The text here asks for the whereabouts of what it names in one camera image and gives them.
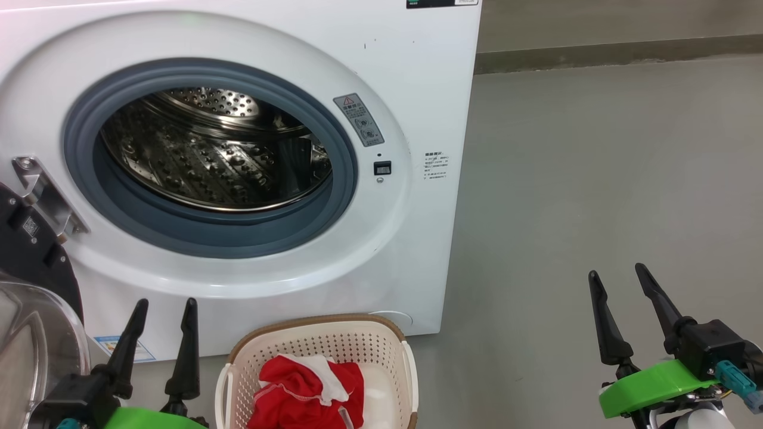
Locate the cream perforated basket brown rim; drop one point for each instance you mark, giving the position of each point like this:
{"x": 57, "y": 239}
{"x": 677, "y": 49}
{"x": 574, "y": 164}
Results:
{"x": 381, "y": 357}

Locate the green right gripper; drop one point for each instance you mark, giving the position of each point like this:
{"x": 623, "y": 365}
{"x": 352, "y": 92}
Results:
{"x": 650, "y": 387}

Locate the silver metal door hinge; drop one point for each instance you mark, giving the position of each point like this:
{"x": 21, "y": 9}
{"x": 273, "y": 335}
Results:
{"x": 47, "y": 196}

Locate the blue energy label sticker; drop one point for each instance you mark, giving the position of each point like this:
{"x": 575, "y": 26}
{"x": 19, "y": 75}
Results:
{"x": 143, "y": 351}

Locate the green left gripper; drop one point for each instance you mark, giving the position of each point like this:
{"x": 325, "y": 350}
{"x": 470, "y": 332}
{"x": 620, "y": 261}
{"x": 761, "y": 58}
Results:
{"x": 143, "y": 420}

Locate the white front-load washing machine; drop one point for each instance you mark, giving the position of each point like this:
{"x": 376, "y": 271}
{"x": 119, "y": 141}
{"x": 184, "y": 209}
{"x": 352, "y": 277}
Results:
{"x": 387, "y": 250}

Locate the red and white garment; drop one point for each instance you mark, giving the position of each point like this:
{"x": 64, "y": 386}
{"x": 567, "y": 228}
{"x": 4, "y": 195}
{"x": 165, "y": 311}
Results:
{"x": 292, "y": 399}

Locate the glass washing machine door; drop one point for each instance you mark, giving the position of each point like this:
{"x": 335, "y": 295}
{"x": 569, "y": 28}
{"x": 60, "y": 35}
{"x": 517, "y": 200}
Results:
{"x": 36, "y": 268}

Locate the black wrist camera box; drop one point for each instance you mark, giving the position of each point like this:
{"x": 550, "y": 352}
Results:
{"x": 77, "y": 399}
{"x": 715, "y": 345}

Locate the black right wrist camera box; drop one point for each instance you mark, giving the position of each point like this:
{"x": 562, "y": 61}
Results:
{"x": 715, "y": 345}

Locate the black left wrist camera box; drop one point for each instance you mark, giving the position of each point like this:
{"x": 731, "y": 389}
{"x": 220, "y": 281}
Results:
{"x": 77, "y": 399}

